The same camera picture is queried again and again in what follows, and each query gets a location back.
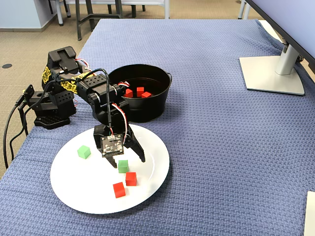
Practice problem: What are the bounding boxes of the computer monitor with silver stand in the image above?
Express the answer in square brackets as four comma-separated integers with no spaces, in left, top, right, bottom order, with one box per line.
[239,0,315,96]

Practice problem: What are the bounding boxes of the blue woven table cloth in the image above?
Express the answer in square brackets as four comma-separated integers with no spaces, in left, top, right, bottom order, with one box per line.
[0,18,315,236]

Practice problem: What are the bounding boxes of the white round plate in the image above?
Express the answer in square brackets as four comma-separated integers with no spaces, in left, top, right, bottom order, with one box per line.
[50,123,171,215]

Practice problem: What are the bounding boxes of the white metal furniture legs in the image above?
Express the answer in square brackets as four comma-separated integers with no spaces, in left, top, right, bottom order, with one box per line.
[237,0,252,20]

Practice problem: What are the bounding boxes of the black metal bucket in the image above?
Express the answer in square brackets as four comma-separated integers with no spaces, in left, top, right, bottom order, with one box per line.
[107,63,173,123]

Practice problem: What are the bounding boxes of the white rectangular object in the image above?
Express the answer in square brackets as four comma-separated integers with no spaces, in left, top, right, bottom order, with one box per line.
[304,191,315,236]

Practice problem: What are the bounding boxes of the gray metal table frame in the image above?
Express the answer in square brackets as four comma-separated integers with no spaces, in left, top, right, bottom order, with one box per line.
[75,0,124,41]

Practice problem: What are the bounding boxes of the dark chair legs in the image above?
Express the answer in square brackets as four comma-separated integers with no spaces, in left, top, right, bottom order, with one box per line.
[48,0,72,18]
[107,4,146,18]

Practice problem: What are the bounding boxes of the long black cable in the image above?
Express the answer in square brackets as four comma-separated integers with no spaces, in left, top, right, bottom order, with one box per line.
[2,98,25,169]

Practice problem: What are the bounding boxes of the green cube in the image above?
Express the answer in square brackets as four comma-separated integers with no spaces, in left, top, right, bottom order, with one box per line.
[77,145,92,160]
[118,160,129,174]

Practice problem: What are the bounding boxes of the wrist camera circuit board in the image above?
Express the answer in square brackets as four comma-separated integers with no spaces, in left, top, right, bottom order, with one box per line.
[100,134,126,158]

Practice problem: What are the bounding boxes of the thin black camera cable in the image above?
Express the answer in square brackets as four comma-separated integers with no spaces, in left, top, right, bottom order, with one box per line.
[43,68,111,133]

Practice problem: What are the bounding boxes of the black cable with strain relief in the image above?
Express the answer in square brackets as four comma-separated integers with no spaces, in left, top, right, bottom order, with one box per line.
[17,104,30,136]

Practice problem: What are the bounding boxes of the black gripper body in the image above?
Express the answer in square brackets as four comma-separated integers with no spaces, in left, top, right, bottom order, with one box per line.
[94,102,130,136]

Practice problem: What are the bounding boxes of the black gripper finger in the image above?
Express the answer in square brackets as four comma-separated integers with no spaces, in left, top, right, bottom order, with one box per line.
[93,125,118,169]
[124,128,146,163]

